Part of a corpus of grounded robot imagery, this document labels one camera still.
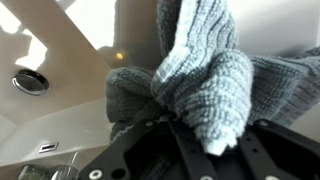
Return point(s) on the chrome sink drain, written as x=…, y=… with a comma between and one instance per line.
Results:
x=30, y=82

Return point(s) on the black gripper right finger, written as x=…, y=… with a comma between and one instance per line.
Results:
x=286, y=153

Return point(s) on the blue terry towel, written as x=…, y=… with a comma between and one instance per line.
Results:
x=200, y=66

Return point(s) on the chrome sink faucet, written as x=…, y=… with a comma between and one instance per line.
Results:
x=65, y=170

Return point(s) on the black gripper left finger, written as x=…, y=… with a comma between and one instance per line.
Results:
x=133, y=150

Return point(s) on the white double sink vanity top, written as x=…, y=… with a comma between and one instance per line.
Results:
x=66, y=126

